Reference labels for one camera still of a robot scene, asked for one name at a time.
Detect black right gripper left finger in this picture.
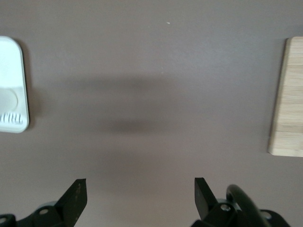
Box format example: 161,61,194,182
26,178,89,227

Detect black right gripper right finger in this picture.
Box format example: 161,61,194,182
191,177,240,227

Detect bamboo cutting board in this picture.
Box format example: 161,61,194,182
267,36,303,157

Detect cream bear print tray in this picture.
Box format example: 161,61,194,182
0,35,30,134

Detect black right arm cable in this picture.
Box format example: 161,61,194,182
225,184,263,227

